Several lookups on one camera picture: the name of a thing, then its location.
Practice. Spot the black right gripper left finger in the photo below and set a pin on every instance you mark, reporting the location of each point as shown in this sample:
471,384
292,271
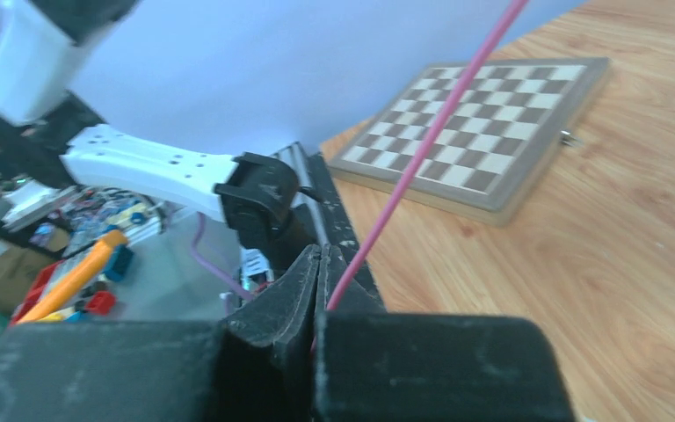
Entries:
264,372

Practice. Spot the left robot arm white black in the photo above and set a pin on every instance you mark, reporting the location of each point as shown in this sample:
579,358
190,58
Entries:
51,136

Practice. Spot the orange tool clutter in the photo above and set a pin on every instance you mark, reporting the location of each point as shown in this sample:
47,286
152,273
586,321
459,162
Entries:
76,278

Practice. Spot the wooden chessboard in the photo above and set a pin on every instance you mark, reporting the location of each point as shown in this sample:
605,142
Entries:
501,138

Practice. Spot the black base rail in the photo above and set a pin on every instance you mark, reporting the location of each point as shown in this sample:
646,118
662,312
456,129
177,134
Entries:
326,220

